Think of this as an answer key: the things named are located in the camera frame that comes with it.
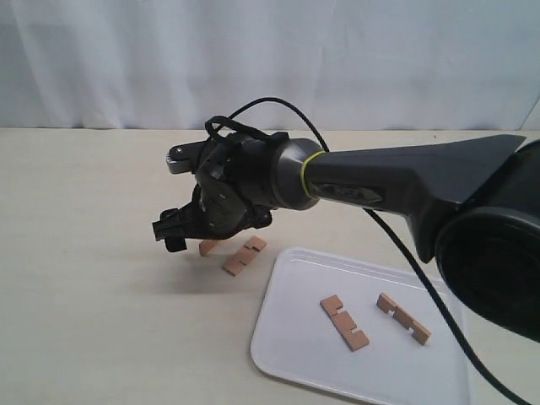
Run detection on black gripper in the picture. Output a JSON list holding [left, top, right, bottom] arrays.
[[152, 186, 273, 253]]

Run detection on wooden notched piece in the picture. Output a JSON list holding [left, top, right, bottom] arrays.
[[198, 240, 225, 257], [376, 292, 431, 346], [222, 236, 267, 277], [320, 294, 370, 352]]

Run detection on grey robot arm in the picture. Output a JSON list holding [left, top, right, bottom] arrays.
[[153, 132, 539, 341]]

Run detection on white plastic tray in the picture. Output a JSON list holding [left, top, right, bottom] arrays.
[[251, 247, 476, 404]]

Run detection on white cloth backdrop curtain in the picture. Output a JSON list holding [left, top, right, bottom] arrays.
[[1, 1, 539, 130]]

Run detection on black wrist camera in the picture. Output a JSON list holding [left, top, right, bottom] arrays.
[[165, 141, 205, 175]]

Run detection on black cable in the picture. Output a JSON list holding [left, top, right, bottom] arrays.
[[203, 96, 532, 405]]

